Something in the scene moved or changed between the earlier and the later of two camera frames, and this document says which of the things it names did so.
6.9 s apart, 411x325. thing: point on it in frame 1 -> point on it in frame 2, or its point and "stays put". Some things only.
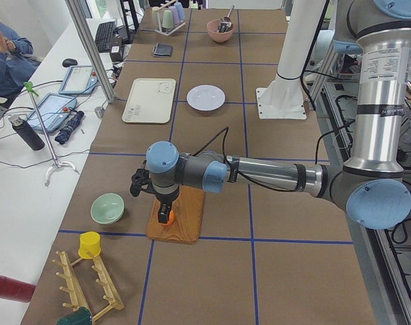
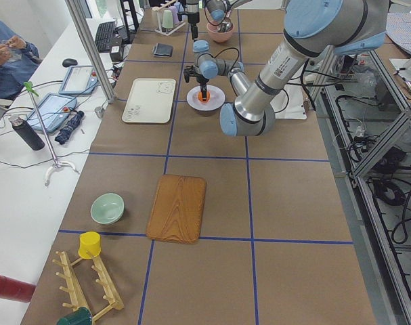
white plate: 206,97 stays put
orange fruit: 171,218 -> 200,96
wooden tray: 187,225 stays put
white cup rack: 157,9 stays put
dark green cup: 80,316 stays put
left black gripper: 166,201 -> 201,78
